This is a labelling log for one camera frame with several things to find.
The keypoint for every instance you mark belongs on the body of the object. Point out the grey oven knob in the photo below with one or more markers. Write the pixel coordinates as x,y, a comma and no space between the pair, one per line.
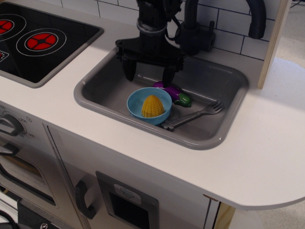
10,125

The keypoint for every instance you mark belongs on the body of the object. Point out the grey toy fork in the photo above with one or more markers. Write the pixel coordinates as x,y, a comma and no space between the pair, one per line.
210,109

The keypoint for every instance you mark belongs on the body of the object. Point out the black toy stovetop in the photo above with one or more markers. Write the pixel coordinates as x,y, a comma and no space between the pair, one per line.
35,45

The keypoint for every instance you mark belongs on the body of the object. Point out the grey oven door handle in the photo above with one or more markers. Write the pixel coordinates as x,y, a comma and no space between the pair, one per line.
8,150

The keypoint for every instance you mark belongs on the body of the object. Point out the grey cabinet door handle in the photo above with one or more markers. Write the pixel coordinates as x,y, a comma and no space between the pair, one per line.
80,192

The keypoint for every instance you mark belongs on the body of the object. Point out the purple toy eggplant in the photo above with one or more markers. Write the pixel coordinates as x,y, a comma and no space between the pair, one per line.
177,95

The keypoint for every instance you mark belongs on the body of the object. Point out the dark grey toy faucet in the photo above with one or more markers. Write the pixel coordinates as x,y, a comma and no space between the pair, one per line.
192,38

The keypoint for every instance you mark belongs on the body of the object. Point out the grey plastic sink basin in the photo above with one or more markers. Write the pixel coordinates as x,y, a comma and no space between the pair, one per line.
105,90

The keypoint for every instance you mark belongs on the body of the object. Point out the grey oven door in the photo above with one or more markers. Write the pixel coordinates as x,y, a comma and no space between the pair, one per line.
23,175

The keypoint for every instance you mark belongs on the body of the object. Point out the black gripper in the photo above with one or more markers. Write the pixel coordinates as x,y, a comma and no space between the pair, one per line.
153,50

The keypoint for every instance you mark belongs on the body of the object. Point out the yellow toy corn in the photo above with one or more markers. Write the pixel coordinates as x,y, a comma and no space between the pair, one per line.
152,107

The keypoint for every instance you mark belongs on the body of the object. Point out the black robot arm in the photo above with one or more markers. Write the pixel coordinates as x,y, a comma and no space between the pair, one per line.
154,16

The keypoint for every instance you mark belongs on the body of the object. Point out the wooden side post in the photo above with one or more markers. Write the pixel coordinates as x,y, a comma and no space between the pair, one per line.
280,20

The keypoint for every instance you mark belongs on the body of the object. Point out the light blue plastic bowl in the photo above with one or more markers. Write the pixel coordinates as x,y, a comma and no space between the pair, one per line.
137,99

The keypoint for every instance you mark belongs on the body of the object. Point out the grey dispenser panel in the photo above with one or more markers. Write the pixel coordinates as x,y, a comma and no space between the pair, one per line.
128,204

